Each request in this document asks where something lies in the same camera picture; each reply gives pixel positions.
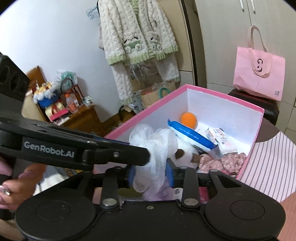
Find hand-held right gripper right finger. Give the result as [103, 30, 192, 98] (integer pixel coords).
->
[165, 159, 279, 209]

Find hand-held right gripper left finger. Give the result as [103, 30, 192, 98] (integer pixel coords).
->
[33, 166, 137, 209]

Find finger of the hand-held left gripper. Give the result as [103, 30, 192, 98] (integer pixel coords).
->
[89, 134, 131, 147]
[82, 146, 152, 167]

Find purple plush toy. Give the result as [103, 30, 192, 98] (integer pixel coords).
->
[142, 181, 184, 201]

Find white panda plush toy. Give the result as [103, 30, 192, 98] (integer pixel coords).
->
[159, 137, 201, 170]

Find white mesh bath sponge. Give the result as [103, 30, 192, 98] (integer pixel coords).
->
[129, 124, 179, 194]

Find blue wet wipes pack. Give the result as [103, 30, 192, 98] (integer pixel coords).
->
[168, 119, 219, 152]

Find floral fabric scrunchie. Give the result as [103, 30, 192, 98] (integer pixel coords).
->
[199, 152, 247, 178]

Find orange ball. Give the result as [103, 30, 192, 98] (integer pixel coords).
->
[180, 112, 198, 128]

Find white tissue pack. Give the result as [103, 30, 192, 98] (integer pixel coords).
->
[205, 127, 238, 155]

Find pink cardboard box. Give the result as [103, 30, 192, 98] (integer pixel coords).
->
[94, 84, 265, 205]

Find person's left hand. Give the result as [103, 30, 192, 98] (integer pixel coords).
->
[0, 155, 48, 210]

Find wooden nightstand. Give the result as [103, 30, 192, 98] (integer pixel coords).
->
[22, 66, 102, 131]

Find orange bottle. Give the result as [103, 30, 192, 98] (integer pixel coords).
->
[65, 93, 77, 113]

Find blue white flower basket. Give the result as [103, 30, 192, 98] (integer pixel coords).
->
[33, 81, 62, 109]

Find brown paper bag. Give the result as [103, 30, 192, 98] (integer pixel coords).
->
[139, 82, 176, 109]

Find cream fleece robe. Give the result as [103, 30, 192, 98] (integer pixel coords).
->
[98, 0, 181, 105]

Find beige canvas bag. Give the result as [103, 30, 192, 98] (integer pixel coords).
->
[97, 22, 105, 49]

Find striped bed sheet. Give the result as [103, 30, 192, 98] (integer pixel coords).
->
[236, 131, 296, 203]

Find dark suitcase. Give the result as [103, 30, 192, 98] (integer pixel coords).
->
[228, 88, 280, 126]

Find blue clothes hangers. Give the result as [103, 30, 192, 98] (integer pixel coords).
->
[86, 5, 100, 21]

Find pink tote bag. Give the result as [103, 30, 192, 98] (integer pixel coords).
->
[233, 25, 286, 101]

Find grey three-door wardrobe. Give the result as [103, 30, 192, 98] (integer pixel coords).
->
[194, 0, 296, 139]

